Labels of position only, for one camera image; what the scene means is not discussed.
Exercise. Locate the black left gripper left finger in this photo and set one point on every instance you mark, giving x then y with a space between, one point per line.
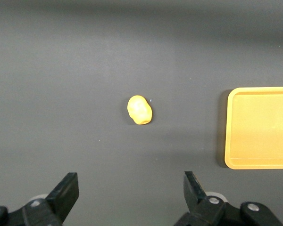
63 193

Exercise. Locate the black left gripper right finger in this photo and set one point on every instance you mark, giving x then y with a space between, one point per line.
193 193

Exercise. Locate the yellow potato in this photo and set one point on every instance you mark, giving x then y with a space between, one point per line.
139 110

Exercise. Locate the orange plastic tray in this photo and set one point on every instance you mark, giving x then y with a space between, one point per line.
261 129

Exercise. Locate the dark grey table mat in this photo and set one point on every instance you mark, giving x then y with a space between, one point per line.
61 70

